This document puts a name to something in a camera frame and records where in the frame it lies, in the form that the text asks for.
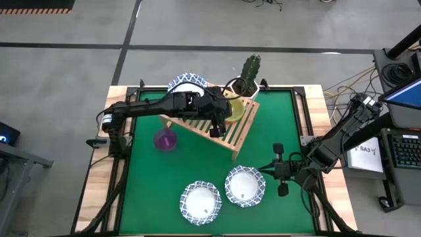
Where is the grey side desk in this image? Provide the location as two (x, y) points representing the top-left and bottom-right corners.
(0, 141), (54, 233)

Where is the yellow floor cable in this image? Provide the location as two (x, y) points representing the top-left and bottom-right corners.
(323, 66), (376, 123)

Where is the green cactus plant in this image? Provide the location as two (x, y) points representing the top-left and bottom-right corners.
(239, 53), (262, 95)

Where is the yellow plastic bowl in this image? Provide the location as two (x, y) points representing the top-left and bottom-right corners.
(222, 89), (246, 124)

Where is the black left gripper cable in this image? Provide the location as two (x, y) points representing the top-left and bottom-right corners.
(220, 76), (248, 99)

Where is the blue patterned paper bowl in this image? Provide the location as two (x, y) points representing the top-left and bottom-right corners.
(179, 180), (223, 226)
(224, 165), (266, 209)

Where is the wooden slatted shelf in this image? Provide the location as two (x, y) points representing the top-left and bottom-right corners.
(159, 84), (260, 162)

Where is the black table frame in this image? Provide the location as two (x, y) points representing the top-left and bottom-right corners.
(70, 78), (359, 237)

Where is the grey equipment cart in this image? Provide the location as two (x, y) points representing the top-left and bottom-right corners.
(372, 47), (421, 213)

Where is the black floor mat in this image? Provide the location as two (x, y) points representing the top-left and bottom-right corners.
(0, 0), (76, 10)

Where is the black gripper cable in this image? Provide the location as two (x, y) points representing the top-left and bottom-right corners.
(288, 151), (307, 172)
(220, 76), (248, 99)

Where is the green table mat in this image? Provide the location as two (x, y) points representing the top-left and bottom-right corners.
(118, 90), (316, 235)

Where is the white paper label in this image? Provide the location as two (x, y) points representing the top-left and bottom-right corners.
(346, 136), (385, 174)

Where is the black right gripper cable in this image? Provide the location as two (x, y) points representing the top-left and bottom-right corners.
(288, 151), (307, 172)

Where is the orange black hazard tape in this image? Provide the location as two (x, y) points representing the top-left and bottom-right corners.
(0, 8), (72, 15)

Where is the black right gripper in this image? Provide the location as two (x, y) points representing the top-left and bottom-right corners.
(258, 143), (295, 198)

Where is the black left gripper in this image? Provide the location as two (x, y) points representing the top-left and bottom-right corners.
(199, 94), (233, 138)

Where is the purple plastic bowl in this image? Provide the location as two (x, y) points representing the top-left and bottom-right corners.
(153, 128), (178, 153)

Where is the black backlit keyboard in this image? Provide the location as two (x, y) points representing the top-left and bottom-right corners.
(389, 133), (421, 172)

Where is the black device with blue light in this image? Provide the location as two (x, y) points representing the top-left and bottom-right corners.
(0, 120), (21, 147)

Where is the black side clamp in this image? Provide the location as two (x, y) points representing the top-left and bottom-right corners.
(85, 137), (110, 148)

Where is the laptop with blue screen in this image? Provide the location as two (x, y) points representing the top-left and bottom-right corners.
(378, 76), (421, 111)

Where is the black frame pole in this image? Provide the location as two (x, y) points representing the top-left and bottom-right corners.
(387, 23), (421, 61)

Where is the blue patterned plate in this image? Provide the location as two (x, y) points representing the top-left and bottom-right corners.
(167, 72), (209, 98)

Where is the coiled black cable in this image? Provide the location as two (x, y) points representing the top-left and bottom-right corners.
(383, 62), (415, 87)

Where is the white plant pot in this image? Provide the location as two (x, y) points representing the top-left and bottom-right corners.
(230, 77), (260, 101)

